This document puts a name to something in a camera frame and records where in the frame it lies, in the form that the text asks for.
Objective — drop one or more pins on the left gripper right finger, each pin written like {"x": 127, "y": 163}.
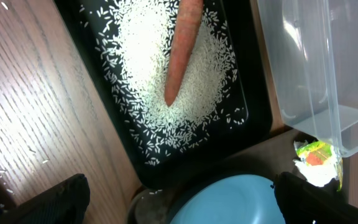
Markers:
{"x": 301, "y": 202}

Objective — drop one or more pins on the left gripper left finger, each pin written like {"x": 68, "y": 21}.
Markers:
{"x": 65, "y": 203}

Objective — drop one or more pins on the dark blue plate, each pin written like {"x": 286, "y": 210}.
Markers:
{"x": 239, "y": 199}

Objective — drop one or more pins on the pile of white rice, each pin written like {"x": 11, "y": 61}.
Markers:
{"x": 131, "y": 43}

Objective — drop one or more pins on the orange carrot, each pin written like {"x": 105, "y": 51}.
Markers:
{"x": 184, "y": 38}

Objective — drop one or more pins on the black waste tray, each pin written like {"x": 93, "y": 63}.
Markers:
{"x": 248, "y": 92}

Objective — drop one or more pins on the green snack wrapper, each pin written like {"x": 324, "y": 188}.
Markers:
{"x": 319, "y": 163}

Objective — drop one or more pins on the brown serving tray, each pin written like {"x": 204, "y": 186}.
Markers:
{"x": 266, "y": 159}

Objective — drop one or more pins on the clear plastic bin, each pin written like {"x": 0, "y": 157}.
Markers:
{"x": 312, "y": 48}

